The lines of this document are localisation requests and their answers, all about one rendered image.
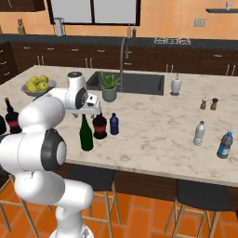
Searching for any grey fruit bowl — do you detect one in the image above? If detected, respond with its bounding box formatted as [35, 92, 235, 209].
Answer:
[20, 79, 59, 98]

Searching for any white soap dispenser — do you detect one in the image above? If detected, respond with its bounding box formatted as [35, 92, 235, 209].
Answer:
[170, 73, 183, 97]

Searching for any clear plastic bottle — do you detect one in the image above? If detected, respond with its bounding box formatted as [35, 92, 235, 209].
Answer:
[192, 120, 206, 147]

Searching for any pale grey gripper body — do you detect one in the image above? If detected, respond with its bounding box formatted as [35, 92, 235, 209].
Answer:
[64, 102, 103, 116]

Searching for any dark wall shelf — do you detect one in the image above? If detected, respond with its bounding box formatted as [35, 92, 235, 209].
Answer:
[205, 7, 238, 14]

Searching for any black seat wooden stool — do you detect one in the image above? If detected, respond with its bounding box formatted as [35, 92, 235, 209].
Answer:
[0, 165, 40, 238]
[49, 164, 121, 238]
[163, 178, 234, 238]

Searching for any salt shaker with white top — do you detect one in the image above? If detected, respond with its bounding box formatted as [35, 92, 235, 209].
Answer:
[199, 96, 208, 111]

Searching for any dark sink basin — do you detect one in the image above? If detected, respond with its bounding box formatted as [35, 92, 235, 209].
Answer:
[86, 71, 165, 97]

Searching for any green plant in grey pot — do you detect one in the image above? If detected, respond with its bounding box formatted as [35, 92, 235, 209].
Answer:
[99, 70, 122, 103]

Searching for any grey bottle with blue cap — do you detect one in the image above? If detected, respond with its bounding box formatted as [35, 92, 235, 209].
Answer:
[216, 131, 234, 160]

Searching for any grey kettle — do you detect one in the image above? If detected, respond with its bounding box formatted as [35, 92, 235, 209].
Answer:
[53, 17, 66, 38]

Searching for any brown pepper shaker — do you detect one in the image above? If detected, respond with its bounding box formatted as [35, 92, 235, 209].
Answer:
[209, 98, 219, 112]

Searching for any dark brown wall cupboard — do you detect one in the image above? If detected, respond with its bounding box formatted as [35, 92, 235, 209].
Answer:
[0, 0, 46, 13]

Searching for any green glass bottle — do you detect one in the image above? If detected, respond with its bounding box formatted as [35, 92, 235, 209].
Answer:
[79, 113, 95, 152]

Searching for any grey tap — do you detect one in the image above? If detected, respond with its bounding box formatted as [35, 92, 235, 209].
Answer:
[119, 36, 133, 93]

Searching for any grey wall socket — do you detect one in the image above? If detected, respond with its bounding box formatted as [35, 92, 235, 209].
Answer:
[192, 18, 206, 28]

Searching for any dark brown cupboard run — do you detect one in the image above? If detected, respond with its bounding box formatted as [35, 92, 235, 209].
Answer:
[0, 33, 238, 86]

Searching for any wooden knife block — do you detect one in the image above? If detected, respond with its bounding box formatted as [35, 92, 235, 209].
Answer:
[16, 19, 27, 36]

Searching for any window with dark frame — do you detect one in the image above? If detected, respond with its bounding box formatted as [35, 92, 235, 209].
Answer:
[46, 0, 142, 27]

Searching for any black bottle with red label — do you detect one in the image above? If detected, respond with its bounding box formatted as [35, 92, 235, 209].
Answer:
[92, 112, 109, 140]
[4, 97, 23, 135]

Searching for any blue plastic bottle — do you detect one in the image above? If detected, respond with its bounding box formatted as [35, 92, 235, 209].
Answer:
[109, 112, 120, 136]

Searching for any hob with white grates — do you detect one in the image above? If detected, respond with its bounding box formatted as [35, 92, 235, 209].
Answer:
[153, 36, 192, 46]

